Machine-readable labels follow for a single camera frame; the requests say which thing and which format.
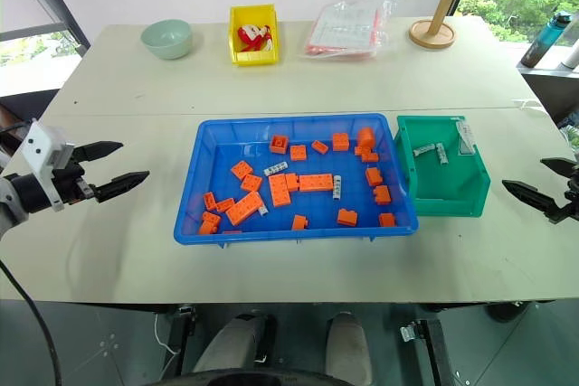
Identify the clear plastic bag with papers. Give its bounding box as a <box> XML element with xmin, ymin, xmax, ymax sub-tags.
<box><xmin>299</xmin><ymin>0</ymin><xmax>402</xmax><ymax>61</ymax></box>

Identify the pale green bowl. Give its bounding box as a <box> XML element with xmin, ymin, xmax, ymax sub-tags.
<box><xmin>139</xmin><ymin>19</ymin><xmax>194</xmax><ymax>61</ymax></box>

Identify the white bottle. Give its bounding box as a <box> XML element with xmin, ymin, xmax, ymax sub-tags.
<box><xmin>560</xmin><ymin>38</ymin><xmax>579</xmax><ymax>71</ymax></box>

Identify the yellow plastic bin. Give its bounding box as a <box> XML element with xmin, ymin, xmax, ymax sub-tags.
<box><xmin>228</xmin><ymin>3</ymin><xmax>282</xmax><ymax>67</ymax></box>

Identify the grey side table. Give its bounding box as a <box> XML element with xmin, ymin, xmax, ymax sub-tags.
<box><xmin>516</xmin><ymin>62</ymin><xmax>579</xmax><ymax>135</ymax></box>

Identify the blue plastic tray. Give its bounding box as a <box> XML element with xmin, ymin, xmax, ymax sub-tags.
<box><xmin>174</xmin><ymin>112</ymin><xmax>420</xmax><ymax>249</ymax></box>

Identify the grey rounded robot leg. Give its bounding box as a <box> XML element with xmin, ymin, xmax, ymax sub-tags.
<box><xmin>325</xmin><ymin>311</ymin><xmax>374</xmax><ymax>386</ymax></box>
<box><xmin>193</xmin><ymin>313</ymin><xmax>278</xmax><ymax>378</ymax></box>

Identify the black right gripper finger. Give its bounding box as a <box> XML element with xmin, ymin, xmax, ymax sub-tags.
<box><xmin>501</xmin><ymin>179</ymin><xmax>563</xmax><ymax>221</ymax></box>
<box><xmin>540</xmin><ymin>157</ymin><xmax>579</xmax><ymax>180</ymax></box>

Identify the thin white cable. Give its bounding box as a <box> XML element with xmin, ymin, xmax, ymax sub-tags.
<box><xmin>153</xmin><ymin>312</ymin><xmax>183</xmax><ymax>356</ymax></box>

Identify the metal clamp bracket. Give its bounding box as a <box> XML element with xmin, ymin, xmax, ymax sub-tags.
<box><xmin>399</xmin><ymin>319</ymin><xmax>429</xmax><ymax>343</ymax></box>

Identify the tall orange block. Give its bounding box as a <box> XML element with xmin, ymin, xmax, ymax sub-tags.
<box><xmin>356</xmin><ymin>127</ymin><xmax>378</xmax><ymax>151</ymax></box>

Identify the green plastic bin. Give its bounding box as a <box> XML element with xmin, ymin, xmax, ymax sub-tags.
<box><xmin>392</xmin><ymin>115</ymin><xmax>492</xmax><ymax>219</ymax></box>

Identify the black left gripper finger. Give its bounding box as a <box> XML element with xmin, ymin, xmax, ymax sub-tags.
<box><xmin>93</xmin><ymin>170</ymin><xmax>151</xmax><ymax>204</ymax></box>
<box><xmin>73</xmin><ymin>140</ymin><xmax>125</xmax><ymax>164</ymax></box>

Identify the blue water bottle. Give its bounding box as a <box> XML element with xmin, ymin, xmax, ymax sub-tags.
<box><xmin>519</xmin><ymin>11</ymin><xmax>573</xmax><ymax>68</ymax></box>

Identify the black table leg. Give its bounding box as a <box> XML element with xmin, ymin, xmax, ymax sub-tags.
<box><xmin>166</xmin><ymin>304</ymin><xmax>198</xmax><ymax>378</ymax></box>
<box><xmin>418</xmin><ymin>317</ymin><xmax>456</xmax><ymax>386</ymax></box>

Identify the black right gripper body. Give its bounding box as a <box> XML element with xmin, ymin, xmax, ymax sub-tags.
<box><xmin>559</xmin><ymin>175</ymin><xmax>579</xmax><ymax>224</ymax></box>

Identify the long orange block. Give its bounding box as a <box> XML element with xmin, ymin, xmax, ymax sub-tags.
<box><xmin>223</xmin><ymin>191</ymin><xmax>266</xmax><ymax>227</ymax></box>
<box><xmin>268</xmin><ymin>174</ymin><xmax>292</xmax><ymax>209</ymax></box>
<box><xmin>298</xmin><ymin>174</ymin><xmax>335</xmax><ymax>193</ymax></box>

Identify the orange plastic brick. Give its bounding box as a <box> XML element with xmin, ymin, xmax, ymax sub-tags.
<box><xmin>269</xmin><ymin>134</ymin><xmax>291</xmax><ymax>155</ymax></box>

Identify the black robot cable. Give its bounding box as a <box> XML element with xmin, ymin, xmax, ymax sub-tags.
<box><xmin>0</xmin><ymin>119</ymin><xmax>36</xmax><ymax>135</ymax></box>
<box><xmin>0</xmin><ymin>259</ymin><xmax>64</xmax><ymax>386</ymax></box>

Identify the black window frame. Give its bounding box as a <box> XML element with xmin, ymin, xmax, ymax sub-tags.
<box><xmin>0</xmin><ymin>0</ymin><xmax>92</xmax><ymax>51</ymax></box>

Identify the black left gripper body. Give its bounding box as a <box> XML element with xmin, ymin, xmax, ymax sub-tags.
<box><xmin>51</xmin><ymin>148</ymin><xmax>99</xmax><ymax>207</ymax></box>

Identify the clear label card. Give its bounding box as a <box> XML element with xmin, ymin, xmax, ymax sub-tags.
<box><xmin>454</xmin><ymin>120</ymin><xmax>478</xmax><ymax>155</ymax></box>

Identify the wooden mug tree stand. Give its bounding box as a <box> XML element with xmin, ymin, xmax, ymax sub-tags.
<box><xmin>408</xmin><ymin>0</ymin><xmax>485</xmax><ymax>49</ymax></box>

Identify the red and white toy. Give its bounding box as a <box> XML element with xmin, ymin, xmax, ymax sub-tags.
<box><xmin>237</xmin><ymin>23</ymin><xmax>275</xmax><ymax>53</ymax></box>

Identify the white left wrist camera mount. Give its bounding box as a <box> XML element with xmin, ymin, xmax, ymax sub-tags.
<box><xmin>20</xmin><ymin>120</ymin><xmax>76</xmax><ymax>213</ymax></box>

